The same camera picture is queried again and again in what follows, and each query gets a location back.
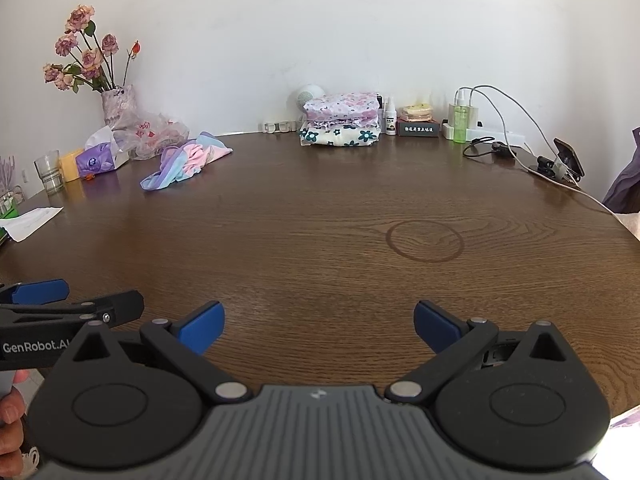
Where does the folded pink floral cloth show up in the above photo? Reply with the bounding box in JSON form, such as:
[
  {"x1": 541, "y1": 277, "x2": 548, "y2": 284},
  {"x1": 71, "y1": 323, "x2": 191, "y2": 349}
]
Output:
[{"x1": 303, "y1": 92, "x2": 382, "y2": 128}]

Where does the white paper sheet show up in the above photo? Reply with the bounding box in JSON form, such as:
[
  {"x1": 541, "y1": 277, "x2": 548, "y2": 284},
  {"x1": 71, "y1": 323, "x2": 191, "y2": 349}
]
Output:
[{"x1": 0, "y1": 206, "x2": 65, "y2": 242}]

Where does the black cable with device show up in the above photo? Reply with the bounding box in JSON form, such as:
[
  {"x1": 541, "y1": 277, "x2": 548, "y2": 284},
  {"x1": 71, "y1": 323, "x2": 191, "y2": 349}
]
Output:
[{"x1": 462, "y1": 136, "x2": 516, "y2": 158}]

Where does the clear glass cup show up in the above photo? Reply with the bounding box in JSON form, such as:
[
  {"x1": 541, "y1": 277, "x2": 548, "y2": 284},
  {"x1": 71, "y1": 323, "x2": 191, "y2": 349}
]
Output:
[{"x1": 34, "y1": 150, "x2": 65, "y2": 196}]

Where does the patterned flower vase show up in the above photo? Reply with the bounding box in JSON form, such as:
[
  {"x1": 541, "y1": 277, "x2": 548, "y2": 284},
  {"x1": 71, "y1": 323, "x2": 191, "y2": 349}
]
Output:
[{"x1": 101, "y1": 85, "x2": 138, "y2": 131}]

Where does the smartphone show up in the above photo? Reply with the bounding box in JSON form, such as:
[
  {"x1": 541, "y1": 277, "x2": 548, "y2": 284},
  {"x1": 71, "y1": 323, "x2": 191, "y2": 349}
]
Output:
[{"x1": 553, "y1": 137, "x2": 585, "y2": 176}]

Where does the yellow box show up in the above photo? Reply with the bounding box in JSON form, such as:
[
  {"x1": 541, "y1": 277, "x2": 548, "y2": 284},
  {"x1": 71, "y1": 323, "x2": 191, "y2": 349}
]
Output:
[{"x1": 59, "y1": 147, "x2": 86, "y2": 182}]

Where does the purple tissue pack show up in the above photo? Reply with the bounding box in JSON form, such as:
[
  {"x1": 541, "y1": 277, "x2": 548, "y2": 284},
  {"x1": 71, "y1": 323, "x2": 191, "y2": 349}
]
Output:
[{"x1": 75, "y1": 127, "x2": 132, "y2": 178}]

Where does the clear plastic container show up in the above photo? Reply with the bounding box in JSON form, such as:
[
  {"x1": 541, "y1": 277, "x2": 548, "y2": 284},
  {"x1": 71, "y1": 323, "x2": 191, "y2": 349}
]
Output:
[{"x1": 0, "y1": 156, "x2": 25, "y2": 218}]

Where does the clear red-print plastic bag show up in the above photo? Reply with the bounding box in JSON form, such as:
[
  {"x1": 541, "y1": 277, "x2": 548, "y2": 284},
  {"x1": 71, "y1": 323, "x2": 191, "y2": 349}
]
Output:
[{"x1": 112, "y1": 112, "x2": 191, "y2": 161}]

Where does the black phone stand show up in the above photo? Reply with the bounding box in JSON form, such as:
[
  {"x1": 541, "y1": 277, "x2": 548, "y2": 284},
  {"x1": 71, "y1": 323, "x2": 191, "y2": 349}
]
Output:
[{"x1": 537, "y1": 155, "x2": 583, "y2": 183}]

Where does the person's left hand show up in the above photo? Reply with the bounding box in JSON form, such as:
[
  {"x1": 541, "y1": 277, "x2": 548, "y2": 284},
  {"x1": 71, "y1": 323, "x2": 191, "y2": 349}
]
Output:
[{"x1": 0, "y1": 369, "x2": 31, "y2": 468}]

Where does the purple jacket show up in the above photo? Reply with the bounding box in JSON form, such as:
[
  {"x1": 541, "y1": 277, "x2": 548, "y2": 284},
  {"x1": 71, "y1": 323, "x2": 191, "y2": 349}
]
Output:
[{"x1": 602, "y1": 127, "x2": 640, "y2": 213}]

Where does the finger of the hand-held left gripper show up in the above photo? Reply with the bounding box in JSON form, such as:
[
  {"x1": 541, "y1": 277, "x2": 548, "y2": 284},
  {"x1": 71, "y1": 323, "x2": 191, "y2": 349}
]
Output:
[
  {"x1": 0, "y1": 279, "x2": 70, "y2": 307},
  {"x1": 0, "y1": 289, "x2": 146, "y2": 332}
]

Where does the folded white teal-flower cloth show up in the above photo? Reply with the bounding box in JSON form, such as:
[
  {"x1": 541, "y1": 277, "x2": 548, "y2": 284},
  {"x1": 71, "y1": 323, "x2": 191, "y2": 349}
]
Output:
[{"x1": 299, "y1": 120, "x2": 382, "y2": 147}]

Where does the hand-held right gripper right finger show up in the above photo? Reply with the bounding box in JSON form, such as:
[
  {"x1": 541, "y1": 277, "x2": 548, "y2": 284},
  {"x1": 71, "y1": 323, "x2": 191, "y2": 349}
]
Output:
[{"x1": 385, "y1": 300, "x2": 568, "y2": 404}]

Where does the artificial rose bouquet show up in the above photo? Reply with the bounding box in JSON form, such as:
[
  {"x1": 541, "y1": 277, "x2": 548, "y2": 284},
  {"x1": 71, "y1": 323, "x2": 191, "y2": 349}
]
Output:
[{"x1": 42, "y1": 4, "x2": 142, "y2": 93}]

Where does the long white cable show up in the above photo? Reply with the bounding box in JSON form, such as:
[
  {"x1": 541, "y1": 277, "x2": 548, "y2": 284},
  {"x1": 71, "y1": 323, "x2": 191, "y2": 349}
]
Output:
[{"x1": 456, "y1": 87, "x2": 617, "y2": 217}]

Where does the white charger adapter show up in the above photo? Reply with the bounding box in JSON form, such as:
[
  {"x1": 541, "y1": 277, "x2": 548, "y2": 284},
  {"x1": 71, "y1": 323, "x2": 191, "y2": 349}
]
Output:
[{"x1": 448, "y1": 102, "x2": 479, "y2": 128}]

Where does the white round desk fan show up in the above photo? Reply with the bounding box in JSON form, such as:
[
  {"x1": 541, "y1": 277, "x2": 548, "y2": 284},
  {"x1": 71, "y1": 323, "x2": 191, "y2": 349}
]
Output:
[{"x1": 298, "y1": 84, "x2": 327, "y2": 108}]

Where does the pastel pink blue garment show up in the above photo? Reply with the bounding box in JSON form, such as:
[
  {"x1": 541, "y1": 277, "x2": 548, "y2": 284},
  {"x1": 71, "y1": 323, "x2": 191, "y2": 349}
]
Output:
[{"x1": 140, "y1": 131, "x2": 233, "y2": 192}]

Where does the green liquid bottle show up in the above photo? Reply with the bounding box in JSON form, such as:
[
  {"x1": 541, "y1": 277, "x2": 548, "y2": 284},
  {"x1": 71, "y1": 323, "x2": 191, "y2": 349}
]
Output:
[{"x1": 452, "y1": 91, "x2": 471, "y2": 143}]

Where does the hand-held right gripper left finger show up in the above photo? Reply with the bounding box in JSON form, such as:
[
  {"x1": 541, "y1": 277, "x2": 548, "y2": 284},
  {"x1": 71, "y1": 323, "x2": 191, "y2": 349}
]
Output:
[{"x1": 72, "y1": 301, "x2": 251, "y2": 404}]

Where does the white power strip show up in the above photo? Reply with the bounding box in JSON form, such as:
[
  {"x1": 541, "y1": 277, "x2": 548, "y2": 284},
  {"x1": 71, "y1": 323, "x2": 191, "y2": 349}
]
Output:
[{"x1": 442, "y1": 122, "x2": 526, "y2": 143}]

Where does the white phone charging cable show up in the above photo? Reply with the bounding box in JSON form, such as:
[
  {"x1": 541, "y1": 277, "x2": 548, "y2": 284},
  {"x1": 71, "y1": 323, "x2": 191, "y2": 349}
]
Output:
[{"x1": 467, "y1": 84, "x2": 563, "y2": 171}]

